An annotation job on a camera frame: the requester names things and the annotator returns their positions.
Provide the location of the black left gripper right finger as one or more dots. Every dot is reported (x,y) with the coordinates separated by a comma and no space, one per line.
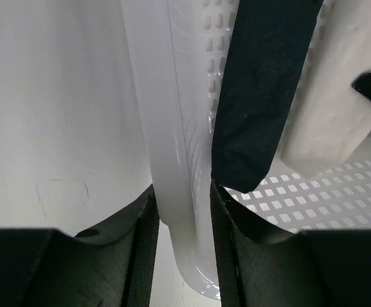
(260,264)

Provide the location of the black block in basket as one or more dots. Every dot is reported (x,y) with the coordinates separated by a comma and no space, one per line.
(265,59)

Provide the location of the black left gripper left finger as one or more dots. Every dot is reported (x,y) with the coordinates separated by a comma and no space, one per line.
(108,264)

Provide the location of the large white plastic basket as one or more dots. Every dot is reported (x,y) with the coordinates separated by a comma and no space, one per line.
(178,52)

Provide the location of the white paper napkin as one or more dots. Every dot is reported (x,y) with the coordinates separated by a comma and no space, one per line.
(328,119)

